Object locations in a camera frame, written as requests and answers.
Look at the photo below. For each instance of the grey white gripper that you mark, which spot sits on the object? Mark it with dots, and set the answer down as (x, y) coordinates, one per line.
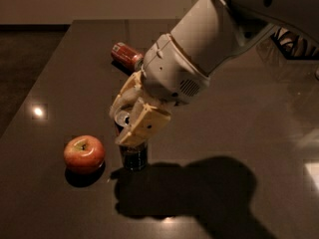
(169, 73)

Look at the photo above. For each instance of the blue silver redbull can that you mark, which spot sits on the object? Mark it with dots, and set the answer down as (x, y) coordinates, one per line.
(133, 158)

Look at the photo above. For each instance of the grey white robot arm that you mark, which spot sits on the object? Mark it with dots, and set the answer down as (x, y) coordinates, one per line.
(215, 31)

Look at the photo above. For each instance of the red soda can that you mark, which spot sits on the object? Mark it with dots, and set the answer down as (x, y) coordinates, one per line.
(127, 56)

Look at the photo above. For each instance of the red apple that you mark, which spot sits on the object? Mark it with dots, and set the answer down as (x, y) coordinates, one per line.
(84, 154)

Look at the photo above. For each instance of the black wire basket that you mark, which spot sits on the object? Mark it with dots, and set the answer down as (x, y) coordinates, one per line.
(293, 46)

